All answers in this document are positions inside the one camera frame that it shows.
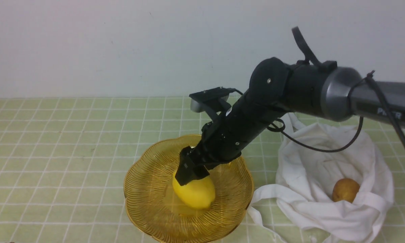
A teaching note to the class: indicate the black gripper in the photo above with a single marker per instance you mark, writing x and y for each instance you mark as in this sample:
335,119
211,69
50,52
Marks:
224,138

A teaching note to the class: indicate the yellow lemon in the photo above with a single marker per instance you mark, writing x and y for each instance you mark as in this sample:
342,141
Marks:
197,194

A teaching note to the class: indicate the white cloth bag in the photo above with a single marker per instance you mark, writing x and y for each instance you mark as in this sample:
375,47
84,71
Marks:
305,180

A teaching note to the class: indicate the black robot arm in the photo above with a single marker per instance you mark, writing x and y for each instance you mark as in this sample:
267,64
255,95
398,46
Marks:
275,89

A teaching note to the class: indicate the brown kiwi fruit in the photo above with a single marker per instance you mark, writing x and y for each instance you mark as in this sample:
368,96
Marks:
345,189

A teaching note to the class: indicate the amber ribbed plastic plate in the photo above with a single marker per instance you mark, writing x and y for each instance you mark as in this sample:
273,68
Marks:
154,208

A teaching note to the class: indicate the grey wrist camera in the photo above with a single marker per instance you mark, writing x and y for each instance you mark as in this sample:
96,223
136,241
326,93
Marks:
212,101

